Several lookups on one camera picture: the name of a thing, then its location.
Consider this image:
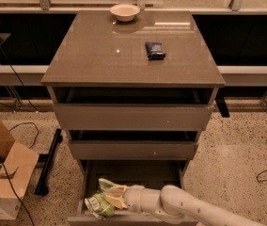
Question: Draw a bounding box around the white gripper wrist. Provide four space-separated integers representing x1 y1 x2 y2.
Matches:
104 186 165 214

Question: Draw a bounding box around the green jalapeno chip bag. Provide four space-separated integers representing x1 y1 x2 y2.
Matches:
85 178 121 219

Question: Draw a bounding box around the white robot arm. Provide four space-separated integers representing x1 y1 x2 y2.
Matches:
104 185 264 226

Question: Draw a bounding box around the grey bottom drawer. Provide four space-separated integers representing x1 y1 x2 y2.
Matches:
68 160 197 226

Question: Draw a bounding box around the grey drawer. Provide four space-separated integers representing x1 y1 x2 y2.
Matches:
50 89 213 131
69 130 199 160
68 160 197 226

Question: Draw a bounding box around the grey middle drawer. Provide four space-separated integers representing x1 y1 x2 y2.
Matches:
69 130 199 160

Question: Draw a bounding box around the grey top drawer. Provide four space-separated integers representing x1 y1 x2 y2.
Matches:
50 89 213 131

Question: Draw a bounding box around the grey drawer cabinet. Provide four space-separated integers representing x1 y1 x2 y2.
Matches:
40 9 226 226

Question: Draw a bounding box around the dark blue snack bag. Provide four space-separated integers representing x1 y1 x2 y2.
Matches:
145 41 165 60

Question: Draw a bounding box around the black metal bar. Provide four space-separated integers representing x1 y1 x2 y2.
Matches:
35 129 62 196

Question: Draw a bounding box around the brown cardboard box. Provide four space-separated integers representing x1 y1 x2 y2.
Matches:
0 121 39 219

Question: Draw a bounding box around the black table leg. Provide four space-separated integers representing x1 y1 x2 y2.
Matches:
215 89 230 118

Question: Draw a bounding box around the white bowl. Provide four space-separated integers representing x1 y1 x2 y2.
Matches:
110 4 140 23

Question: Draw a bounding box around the black cable on left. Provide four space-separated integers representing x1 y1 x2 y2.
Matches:
0 31 41 226

